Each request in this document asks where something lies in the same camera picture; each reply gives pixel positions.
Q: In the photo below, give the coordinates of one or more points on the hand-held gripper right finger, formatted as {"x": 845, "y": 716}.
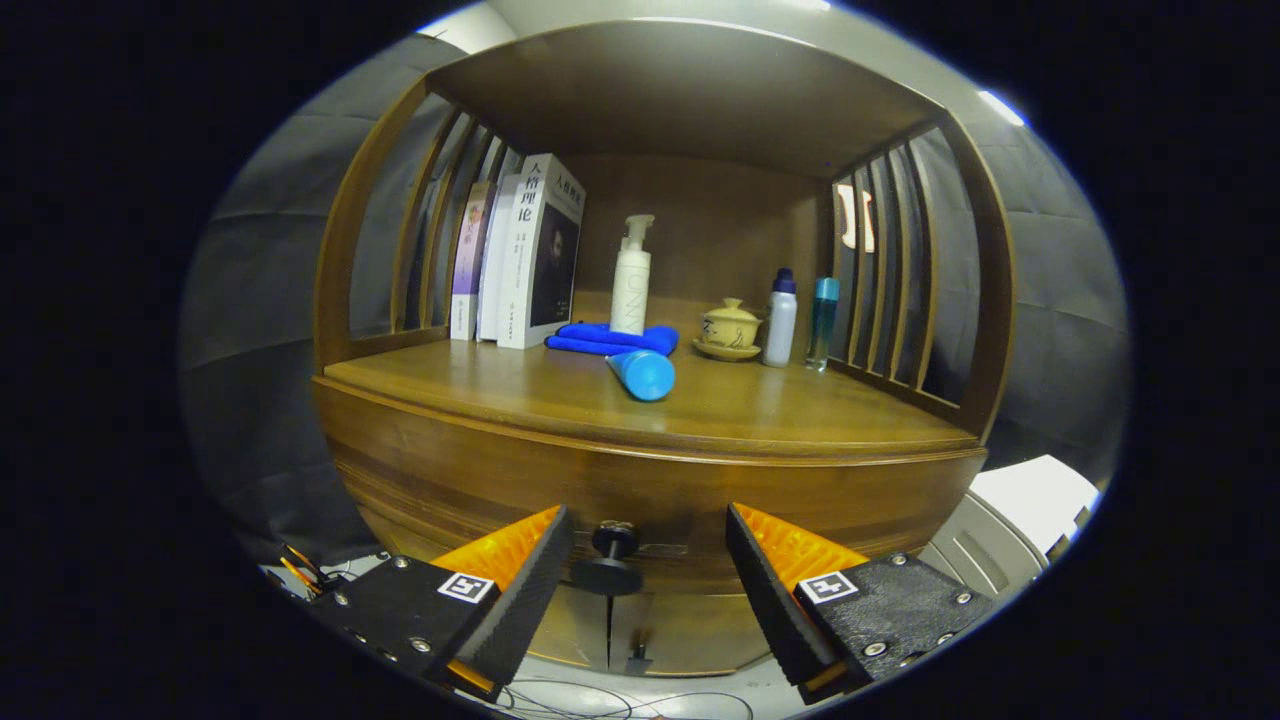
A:
{"x": 780, "y": 600}

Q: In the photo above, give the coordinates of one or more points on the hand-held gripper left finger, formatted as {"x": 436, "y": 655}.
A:
{"x": 530, "y": 600}

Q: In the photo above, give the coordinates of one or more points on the black drawer knob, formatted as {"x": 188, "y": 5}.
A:
{"x": 608, "y": 577}

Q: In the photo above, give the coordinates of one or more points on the brown wooden drawer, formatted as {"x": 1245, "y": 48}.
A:
{"x": 650, "y": 490}

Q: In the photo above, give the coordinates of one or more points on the blue white cosmetic tube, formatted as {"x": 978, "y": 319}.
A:
{"x": 645, "y": 375}

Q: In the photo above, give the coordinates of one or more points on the wooden countertop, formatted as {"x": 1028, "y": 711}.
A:
{"x": 780, "y": 410}

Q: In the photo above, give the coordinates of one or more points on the grey filing cabinet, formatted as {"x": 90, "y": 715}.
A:
{"x": 1030, "y": 500}

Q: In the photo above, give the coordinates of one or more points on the brown wooden cabinet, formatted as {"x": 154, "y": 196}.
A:
{"x": 680, "y": 90}

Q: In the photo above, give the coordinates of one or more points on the orange black floor tool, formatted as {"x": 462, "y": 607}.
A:
{"x": 300, "y": 575}

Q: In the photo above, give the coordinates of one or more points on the blue cloth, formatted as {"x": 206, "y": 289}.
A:
{"x": 590, "y": 338}

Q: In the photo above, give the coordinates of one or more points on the yellow lidded teacup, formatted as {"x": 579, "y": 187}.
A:
{"x": 730, "y": 328}

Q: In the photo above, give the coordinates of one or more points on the white bottle with blue cap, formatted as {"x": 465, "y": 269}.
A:
{"x": 780, "y": 320}

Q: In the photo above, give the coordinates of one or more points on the teal bottle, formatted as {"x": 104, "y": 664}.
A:
{"x": 822, "y": 320}

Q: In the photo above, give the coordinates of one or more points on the thin white book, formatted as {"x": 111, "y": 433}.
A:
{"x": 497, "y": 280}

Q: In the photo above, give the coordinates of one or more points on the white pump bottle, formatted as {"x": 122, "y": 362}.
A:
{"x": 630, "y": 290}

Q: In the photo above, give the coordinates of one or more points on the thick white book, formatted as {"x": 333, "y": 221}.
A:
{"x": 525, "y": 270}

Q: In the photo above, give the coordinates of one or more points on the purple book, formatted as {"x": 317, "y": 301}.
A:
{"x": 468, "y": 260}

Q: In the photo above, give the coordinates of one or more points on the long ceiling light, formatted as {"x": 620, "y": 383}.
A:
{"x": 1002, "y": 108}

